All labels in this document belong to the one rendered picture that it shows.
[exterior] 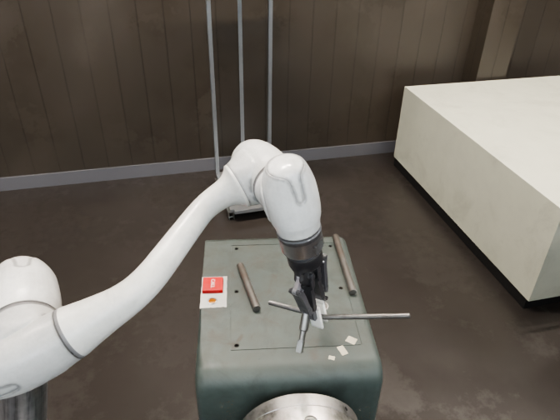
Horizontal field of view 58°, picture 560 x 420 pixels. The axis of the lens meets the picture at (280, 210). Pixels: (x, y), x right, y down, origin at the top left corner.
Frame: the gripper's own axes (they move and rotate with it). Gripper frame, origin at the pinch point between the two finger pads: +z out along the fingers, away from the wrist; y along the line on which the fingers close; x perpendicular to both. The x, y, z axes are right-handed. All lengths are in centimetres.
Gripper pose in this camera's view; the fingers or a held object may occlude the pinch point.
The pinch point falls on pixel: (317, 313)
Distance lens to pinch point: 120.2
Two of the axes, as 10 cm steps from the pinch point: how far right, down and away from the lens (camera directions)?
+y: 5.3, -5.9, 6.1
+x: -8.2, -1.9, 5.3
